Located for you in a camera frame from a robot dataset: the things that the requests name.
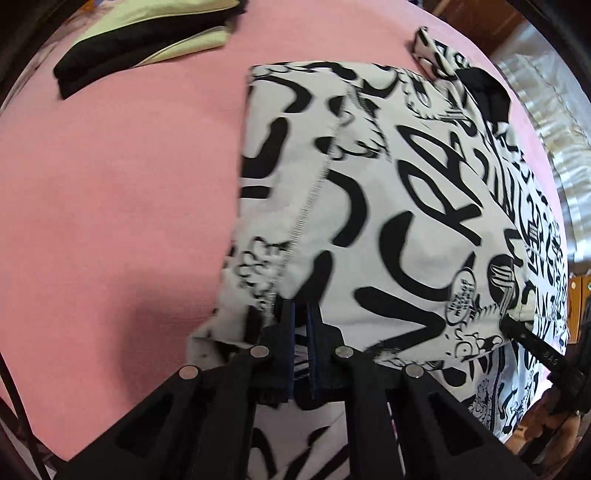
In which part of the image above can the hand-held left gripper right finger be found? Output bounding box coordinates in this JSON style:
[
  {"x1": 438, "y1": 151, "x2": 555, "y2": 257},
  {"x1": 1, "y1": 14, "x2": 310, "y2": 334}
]
[{"x1": 306, "y1": 304, "x2": 536, "y2": 480}]

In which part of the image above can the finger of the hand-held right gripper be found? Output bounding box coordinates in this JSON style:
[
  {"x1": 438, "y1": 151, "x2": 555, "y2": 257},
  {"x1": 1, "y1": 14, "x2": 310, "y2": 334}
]
[{"x1": 500, "y1": 315, "x2": 539, "y2": 352}]

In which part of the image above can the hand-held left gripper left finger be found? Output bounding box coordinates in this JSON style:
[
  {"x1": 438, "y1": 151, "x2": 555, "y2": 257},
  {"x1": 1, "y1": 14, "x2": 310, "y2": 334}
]
[{"x1": 55, "y1": 299, "x2": 295, "y2": 480}]

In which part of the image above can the black white printed hoodie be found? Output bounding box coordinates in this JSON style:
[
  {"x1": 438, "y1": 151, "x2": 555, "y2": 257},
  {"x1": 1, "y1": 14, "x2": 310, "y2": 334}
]
[{"x1": 185, "y1": 25, "x2": 571, "y2": 480}]

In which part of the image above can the person's right hand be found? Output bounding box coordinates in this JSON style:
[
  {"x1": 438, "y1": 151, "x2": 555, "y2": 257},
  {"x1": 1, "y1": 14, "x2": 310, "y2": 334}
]
[{"x1": 508, "y1": 388, "x2": 585, "y2": 467}]

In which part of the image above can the wooden cabinet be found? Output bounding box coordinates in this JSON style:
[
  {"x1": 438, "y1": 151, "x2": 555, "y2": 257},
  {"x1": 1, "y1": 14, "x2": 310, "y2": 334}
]
[{"x1": 567, "y1": 271, "x2": 591, "y2": 344}]

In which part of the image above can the pink bed cover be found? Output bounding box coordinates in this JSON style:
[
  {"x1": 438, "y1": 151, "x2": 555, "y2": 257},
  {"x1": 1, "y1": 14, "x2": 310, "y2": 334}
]
[{"x1": 0, "y1": 0, "x2": 555, "y2": 467}]

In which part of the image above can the white curtain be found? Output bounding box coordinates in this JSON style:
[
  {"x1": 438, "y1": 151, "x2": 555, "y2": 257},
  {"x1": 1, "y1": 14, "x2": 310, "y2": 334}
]
[{"x1": 489, "y1": 21, "x2": 591, "y2": 264}]

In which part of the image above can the dark wooden door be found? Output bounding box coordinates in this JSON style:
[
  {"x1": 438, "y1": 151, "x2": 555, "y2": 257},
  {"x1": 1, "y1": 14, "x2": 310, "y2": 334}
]
[{"x1": 450, "y1": 0, "x2": 529, "y2": 54}]

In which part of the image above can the green black folded garment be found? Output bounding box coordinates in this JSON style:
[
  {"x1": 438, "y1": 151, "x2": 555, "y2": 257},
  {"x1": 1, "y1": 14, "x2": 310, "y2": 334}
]
[{"x1": 53, "y1": 0, "x2": 247, "y2": 100}]

